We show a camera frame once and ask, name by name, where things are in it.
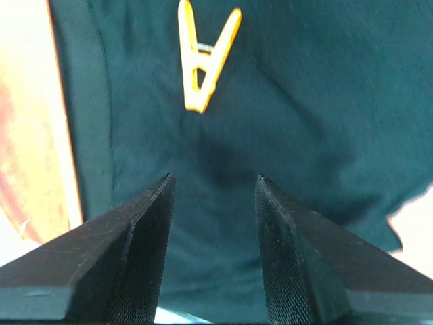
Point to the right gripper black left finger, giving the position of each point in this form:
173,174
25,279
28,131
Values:
109,269

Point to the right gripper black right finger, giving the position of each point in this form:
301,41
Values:
316,272

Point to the black underwear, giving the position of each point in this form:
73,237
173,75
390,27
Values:
331,100

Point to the orange clothespin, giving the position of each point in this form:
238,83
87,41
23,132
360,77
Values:
202,66

